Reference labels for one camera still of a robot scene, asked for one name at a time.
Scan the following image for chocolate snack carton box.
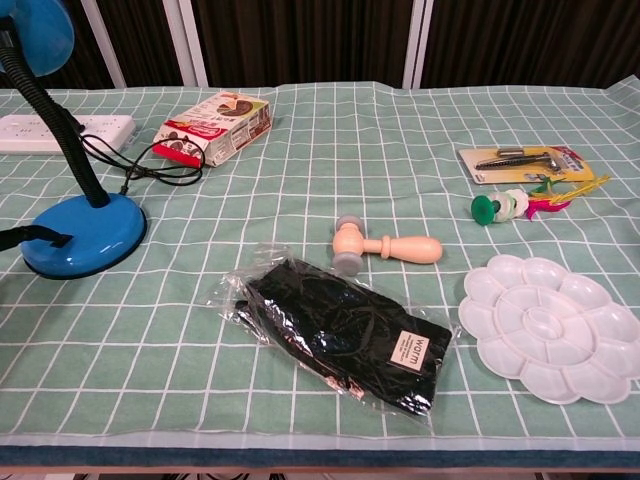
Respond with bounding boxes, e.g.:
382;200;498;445
151;90;273;168

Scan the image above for thin black cable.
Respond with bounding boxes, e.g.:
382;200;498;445
71;112;205;195

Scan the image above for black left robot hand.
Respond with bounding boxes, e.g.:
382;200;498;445
0;224;74;254

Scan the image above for packaged metal razor card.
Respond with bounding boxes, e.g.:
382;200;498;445
458;144;598;186

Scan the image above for white partition frame post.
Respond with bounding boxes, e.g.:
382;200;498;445
79;0;127;90
165;0;210;88
402;0;435;90

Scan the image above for white power strip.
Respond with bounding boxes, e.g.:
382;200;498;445
0;114;137;155

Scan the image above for green checked tablecloth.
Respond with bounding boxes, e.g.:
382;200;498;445
0;74;640;450

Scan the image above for feather shuttlecock with green base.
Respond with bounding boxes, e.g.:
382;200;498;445
470;174;612;228

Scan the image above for wooden massage hammer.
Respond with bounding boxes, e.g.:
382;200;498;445
332;215;444;276

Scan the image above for blue desk lamp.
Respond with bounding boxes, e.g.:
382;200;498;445
0;0;149;280

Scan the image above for black gloves in plastic bag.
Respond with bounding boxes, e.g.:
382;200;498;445
208;243;454;420

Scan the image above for white flower paint palette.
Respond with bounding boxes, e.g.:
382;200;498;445
457;253;640;406

